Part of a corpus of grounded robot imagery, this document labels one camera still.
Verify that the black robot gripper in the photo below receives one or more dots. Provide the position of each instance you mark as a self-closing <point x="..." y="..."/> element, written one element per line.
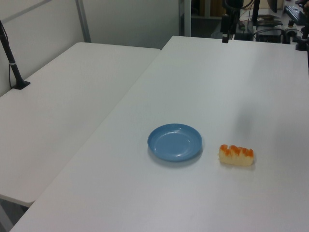
<point x="225" y="23"/>

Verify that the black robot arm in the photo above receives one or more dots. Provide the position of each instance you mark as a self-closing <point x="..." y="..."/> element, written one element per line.
<point x="233" y="4"/>

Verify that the blue round plate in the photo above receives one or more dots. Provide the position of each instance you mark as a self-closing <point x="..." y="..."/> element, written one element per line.
<point x="174" y="142"/>

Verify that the bread with orange glazed top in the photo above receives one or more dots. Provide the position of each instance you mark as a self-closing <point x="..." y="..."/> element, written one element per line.
<point x="236" y="155"/>

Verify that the black monitor stand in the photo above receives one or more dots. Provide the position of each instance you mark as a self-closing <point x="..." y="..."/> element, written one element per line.
<point x="256" y="12"/>

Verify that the black electronics box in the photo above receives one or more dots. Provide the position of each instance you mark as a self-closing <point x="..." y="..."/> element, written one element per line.
<point x="268" y="35"/>

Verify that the black keyboard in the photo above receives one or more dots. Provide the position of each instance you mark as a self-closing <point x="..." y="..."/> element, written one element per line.
<point x="295" y="14"/>

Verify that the white partition panel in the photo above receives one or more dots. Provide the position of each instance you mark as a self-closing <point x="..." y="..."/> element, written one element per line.
<point x="135" y="19"/>

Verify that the white side table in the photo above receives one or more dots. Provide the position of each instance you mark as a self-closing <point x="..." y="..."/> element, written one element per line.
<point x="60" y="116"/>

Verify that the black clamp camera mount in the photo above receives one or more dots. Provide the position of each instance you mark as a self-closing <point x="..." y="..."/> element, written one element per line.
<point x="303" y="39"/>

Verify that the grey metal frame post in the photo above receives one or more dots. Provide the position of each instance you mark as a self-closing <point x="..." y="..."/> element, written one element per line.
<point x="83" y="20"/>

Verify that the black camera stand pole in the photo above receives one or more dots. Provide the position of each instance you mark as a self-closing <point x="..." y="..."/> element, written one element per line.
<point x="10" y="60"/>

